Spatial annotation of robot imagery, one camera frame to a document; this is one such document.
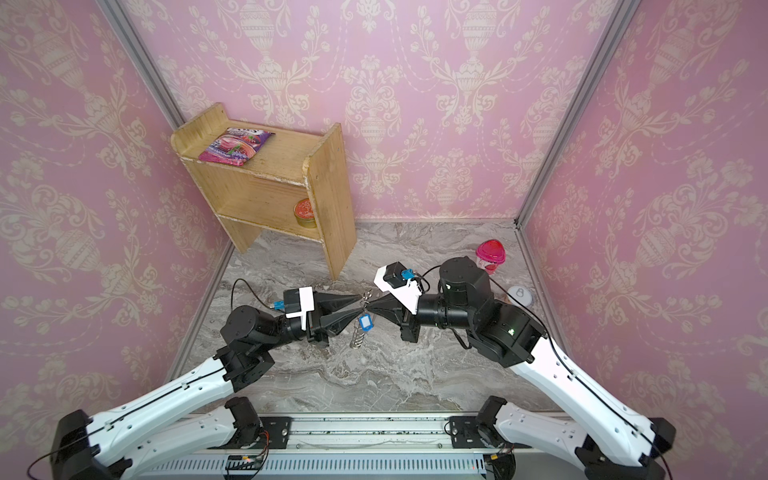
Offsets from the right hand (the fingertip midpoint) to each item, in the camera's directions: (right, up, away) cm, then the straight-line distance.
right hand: (373, 303), depth 57 cm
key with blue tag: (-1, -4, +1) cm, 4 cm away
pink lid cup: (+36, +9, +42) cm, 57 cm away
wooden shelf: (-44, +34, +48) cm, 74 cm away
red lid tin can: (-23, +21, +33) cm, 45 cm away
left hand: (-2, -1, -2) cm, 3 cm away
